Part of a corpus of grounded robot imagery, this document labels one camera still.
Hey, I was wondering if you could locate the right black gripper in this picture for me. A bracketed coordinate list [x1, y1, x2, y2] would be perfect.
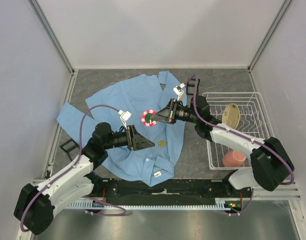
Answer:
[150, 99, 199, 125]

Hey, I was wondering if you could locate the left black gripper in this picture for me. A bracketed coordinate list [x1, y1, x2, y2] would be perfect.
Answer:
[103, 124, 155, 151]

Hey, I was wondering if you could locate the pink flower plush brooch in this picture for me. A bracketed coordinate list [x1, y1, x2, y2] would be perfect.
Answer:
[141, 109, 157, 127]

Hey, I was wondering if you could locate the light blue shirt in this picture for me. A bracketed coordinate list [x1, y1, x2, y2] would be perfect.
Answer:
[57, 71, 185, 187]

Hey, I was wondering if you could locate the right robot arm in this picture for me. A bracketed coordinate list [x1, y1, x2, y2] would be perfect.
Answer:
[145, 95, 295, 197]

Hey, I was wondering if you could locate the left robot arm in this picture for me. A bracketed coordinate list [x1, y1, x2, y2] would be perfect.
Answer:
[13, 122, 155, 235]

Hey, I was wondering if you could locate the gold metal brooch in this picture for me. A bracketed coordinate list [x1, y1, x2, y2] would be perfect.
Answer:
[158, 140, 167, 148]

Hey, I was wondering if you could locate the beige ceramic plate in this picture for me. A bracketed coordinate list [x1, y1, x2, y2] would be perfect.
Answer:
[221, 103, 241, 129]

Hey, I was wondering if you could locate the pink ceramic cup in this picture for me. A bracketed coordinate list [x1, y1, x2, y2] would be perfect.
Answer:
[222, 149, 246, 168]

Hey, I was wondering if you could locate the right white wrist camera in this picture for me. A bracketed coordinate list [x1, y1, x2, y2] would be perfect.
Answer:
[173, 83, 186, 102]

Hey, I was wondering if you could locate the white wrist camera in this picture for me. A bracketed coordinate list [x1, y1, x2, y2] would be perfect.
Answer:
[173, 83, 186, 102]
[118, 110, 132, 128]

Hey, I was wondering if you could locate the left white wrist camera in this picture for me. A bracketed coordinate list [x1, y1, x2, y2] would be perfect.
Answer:
[118, 110, 132, 128]

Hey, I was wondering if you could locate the black plastic frame back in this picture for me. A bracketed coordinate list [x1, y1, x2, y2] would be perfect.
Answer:
[185, 77, 201, 96]

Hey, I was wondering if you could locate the black plastic frame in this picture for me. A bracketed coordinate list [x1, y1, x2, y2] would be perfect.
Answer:
[185, 77, 201, 96]
[59, 138, 79, 154]

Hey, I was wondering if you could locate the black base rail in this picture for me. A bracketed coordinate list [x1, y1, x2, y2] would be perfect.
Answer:
[90, 178, 251, 206]

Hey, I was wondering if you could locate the black plastic frame left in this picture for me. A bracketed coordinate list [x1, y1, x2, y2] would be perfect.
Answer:
[59, 138, 79, 154]

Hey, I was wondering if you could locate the white slotted cable duct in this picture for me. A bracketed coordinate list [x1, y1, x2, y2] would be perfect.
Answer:
[66, 198, 242, 211]

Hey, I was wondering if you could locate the white wire dish rack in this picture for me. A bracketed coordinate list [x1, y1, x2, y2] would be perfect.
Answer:
[201, 91, 285, 172]

